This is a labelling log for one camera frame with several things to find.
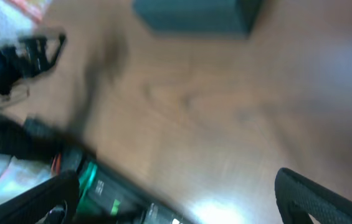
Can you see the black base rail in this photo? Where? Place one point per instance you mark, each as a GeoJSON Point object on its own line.
{"type": "Point", "coordinates": [106, 196]}

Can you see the black box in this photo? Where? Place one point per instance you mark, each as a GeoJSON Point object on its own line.
{"type": "Point", "coordinates": [199, 19]}

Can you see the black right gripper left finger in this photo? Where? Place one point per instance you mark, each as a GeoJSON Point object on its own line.
{"type": "Point", "coordinates": [34, 204]}

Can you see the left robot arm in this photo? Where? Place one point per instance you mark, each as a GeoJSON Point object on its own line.
{"type": "Point", "coordinates": [14, 138]}

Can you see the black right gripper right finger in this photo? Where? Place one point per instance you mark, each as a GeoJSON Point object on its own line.
{"type": "Point", "coordinates": [300, 200]}

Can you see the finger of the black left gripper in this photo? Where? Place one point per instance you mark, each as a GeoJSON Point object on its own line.
{"type": "Point", "coordinates": [37, 61]}

